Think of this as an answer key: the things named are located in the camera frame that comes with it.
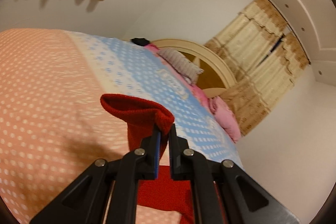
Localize pink pillow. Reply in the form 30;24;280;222
209;97;242;143

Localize beige window curtain centre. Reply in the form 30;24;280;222
205;0;309;135

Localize grey striped pillow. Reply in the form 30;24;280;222
158;48;204;84

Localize polka dot bed cover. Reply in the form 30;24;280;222
1;28;240;223

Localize red embroidered knit sweater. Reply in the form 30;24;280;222
100;93;227;224

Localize black item beside bed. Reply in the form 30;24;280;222
130;38;150;47

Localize cream wooden headboard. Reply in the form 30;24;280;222
152;39;237;98

